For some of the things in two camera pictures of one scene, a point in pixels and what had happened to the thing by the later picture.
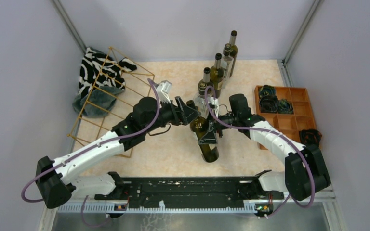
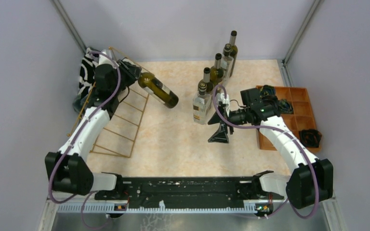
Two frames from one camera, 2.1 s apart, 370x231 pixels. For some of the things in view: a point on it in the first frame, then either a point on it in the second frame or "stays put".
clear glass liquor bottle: x=200 y=101 stays put
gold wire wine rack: x=120 y=86 stays put
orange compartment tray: x=289 y=124 stays put
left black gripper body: x=178 y=116 to x=127 y=76
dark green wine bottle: x=210 y=152 to x=148 y=82
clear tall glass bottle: x=227 y=64 stays put
